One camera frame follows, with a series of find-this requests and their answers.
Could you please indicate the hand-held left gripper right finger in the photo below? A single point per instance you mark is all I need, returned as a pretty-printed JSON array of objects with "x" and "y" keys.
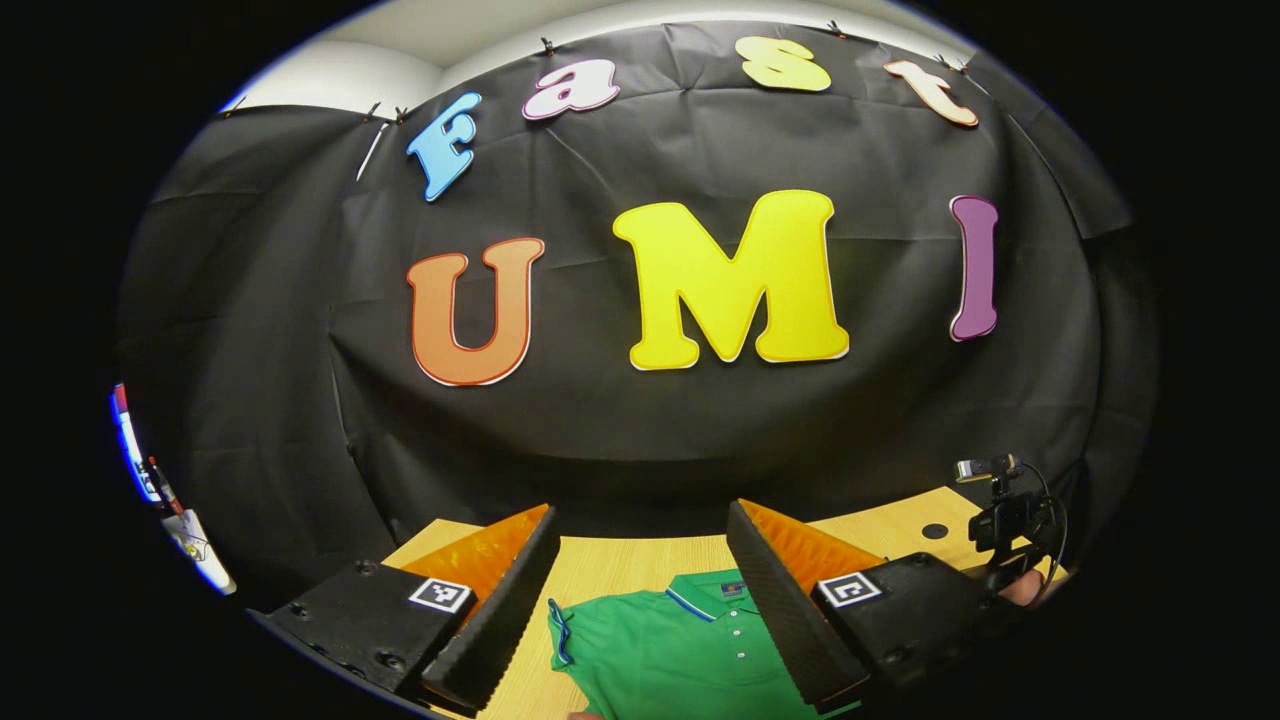
[{"x": 790, "y": 620}]

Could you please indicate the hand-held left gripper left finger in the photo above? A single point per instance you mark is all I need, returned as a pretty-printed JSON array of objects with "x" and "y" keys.
[{"x": 500, "y": 620}]

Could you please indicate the green T-shirt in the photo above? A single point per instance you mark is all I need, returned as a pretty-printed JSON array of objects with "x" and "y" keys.
[{"x": 660, "y": 660}]

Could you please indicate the round black table grommet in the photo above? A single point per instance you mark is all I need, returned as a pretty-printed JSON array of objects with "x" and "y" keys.
[{"x": 935, "y": 531}]

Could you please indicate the black backdrop cloth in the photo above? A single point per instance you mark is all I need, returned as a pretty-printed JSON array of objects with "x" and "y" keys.
[{"x": 600, "y": 430}]

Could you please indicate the white blue-edged panel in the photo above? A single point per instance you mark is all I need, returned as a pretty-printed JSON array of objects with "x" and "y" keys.
[{"x": 205, "y": 565}]

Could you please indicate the red marker pen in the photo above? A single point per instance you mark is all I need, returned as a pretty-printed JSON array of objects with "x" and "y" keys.
[{"x": 165, "y": 487}]

